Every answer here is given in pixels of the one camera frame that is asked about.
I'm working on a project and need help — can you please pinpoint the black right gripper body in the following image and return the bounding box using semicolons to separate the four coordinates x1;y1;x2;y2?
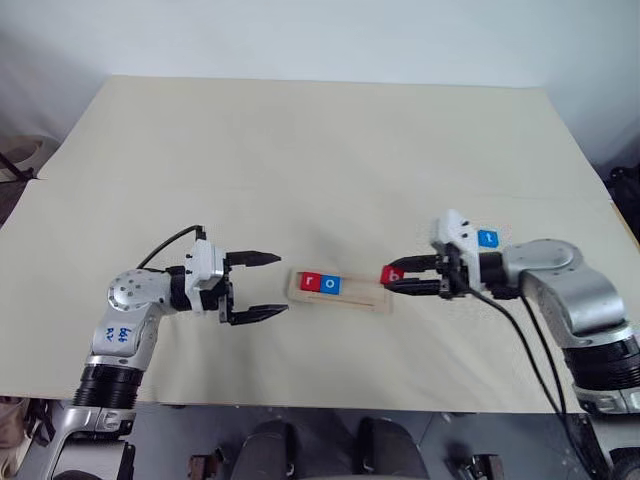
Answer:
434;243;475;302

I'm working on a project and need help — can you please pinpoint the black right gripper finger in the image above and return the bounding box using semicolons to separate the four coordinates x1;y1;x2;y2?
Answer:
382;253;442;275
384;277;446;298

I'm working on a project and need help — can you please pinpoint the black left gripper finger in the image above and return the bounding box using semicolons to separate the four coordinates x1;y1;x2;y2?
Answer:
227;249;283;270
229;303;291;328

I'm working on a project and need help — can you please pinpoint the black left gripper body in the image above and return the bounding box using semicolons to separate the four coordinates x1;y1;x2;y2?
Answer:
198;251;241;327

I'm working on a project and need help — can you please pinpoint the long wooden tray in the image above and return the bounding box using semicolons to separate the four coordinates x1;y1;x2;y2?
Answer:
286;267;395;316

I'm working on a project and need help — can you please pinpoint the dark rounded shape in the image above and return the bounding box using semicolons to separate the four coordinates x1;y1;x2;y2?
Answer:
355;416;431;480
238;417;324;480

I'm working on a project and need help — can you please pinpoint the small brown caster block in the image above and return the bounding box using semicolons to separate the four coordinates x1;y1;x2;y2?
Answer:
448;451;507;480
190;451;225;480

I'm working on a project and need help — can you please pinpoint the black background equipment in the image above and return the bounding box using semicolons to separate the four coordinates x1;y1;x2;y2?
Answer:
606;163;640;214

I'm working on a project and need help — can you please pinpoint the brown bag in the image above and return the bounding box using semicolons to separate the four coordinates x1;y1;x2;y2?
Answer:
0;395;57;452

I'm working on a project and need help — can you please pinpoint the beige round stool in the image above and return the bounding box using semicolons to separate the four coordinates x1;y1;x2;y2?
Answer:
0;133;57;187

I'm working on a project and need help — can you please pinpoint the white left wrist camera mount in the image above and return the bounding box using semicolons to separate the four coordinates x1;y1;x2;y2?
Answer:
183;239;227;317

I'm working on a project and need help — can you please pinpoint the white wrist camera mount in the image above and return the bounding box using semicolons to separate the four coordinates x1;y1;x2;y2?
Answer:
183;239;227;317
430;208;484;294

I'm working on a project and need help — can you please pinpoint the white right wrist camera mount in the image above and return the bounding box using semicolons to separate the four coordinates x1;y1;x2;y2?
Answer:
430;208;484;294

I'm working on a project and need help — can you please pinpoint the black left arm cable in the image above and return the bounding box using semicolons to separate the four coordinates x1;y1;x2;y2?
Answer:
135;224;209;274

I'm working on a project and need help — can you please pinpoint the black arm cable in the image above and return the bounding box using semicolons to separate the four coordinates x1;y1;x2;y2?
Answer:
135;224;209;274
517;292;571;416
467;289;569;417

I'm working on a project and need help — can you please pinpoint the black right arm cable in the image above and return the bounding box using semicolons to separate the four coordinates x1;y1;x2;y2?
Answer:
467;289;569;417
517;292;571;416

